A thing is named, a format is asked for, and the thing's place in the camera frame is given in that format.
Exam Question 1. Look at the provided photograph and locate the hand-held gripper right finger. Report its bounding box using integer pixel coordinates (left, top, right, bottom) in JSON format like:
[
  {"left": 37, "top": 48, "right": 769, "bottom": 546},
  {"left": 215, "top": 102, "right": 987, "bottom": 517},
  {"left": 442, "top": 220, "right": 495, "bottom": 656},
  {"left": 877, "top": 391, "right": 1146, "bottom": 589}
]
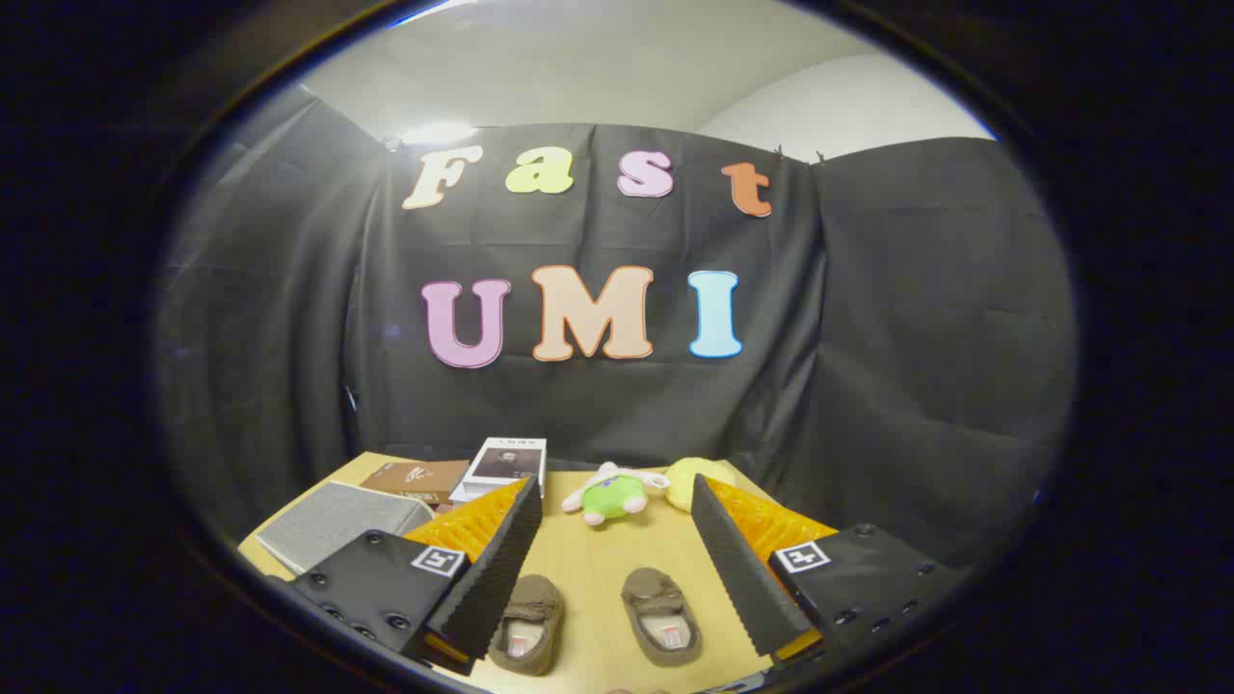
[{"left": 689, "top": 473, "right": 971, "bottom": 667}]

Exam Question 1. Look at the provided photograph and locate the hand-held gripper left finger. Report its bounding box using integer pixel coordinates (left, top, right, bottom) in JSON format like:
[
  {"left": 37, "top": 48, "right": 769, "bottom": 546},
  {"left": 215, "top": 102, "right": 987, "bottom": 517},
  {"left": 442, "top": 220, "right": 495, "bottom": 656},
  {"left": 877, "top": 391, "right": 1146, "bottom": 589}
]
[{"left": 284, "top": 474, "right": 545, "bottom": 677}]

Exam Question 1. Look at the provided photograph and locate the brown fuzzy shoe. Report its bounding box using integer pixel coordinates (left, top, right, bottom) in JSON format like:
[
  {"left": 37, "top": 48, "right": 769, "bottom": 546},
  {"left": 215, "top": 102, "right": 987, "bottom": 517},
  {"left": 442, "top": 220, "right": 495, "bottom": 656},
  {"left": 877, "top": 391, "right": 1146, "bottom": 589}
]
[
  {"left": 620, "top": 567, "right": 704, "bottom": 668},
  {"left": 487, "top": 574, "right": 566, "bottom": 677}
]

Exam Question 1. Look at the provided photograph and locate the grey fabric storage box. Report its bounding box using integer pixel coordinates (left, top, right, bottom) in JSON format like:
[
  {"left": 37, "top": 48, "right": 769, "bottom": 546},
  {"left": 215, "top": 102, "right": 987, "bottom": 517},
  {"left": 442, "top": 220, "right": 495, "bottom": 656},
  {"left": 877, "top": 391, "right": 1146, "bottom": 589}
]
[{"left": 255, "top": 481, "right": 436, "bottom": 577}]

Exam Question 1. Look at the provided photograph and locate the yellow plush toy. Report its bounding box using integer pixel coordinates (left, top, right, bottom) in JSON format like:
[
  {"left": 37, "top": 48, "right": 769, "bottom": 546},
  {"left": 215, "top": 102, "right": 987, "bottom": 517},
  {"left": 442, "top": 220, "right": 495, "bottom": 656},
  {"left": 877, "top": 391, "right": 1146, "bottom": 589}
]
[{"left": 663, "top": 456, "right": 739, "bottom": 513}]

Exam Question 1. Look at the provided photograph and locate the white portrait cover book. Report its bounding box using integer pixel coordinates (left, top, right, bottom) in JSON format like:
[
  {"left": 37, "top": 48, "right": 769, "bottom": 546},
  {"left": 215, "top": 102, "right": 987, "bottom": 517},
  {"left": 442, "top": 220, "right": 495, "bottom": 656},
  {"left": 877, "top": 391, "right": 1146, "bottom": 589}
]
[{"left": 462, "top": 437, "right": 549, "bottom": 498}]

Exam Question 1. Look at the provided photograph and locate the brown book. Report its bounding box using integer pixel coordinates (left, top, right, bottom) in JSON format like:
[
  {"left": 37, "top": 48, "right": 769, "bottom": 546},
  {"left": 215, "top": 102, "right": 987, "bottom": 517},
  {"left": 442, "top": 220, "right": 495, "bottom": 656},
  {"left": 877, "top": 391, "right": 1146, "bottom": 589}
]
[{"left": 361, "top": 459, "right": 471, "bottom": 505}]

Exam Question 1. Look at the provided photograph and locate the green and pink plush toy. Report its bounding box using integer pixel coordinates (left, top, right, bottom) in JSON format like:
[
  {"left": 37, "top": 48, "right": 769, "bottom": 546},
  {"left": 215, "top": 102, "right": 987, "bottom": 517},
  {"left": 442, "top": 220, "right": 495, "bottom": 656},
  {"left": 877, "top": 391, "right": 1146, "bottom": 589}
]
[{"left": 561, "top": 461, "right": 671, "bottom": 527}]

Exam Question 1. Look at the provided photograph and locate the black backdrop cloth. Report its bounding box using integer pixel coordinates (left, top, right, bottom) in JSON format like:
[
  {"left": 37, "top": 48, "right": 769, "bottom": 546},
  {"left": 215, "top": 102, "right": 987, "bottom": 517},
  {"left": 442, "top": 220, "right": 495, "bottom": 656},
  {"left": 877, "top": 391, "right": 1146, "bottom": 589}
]
[{"left": 154, "top": 92, "right": 1079, "bottom": 570}]

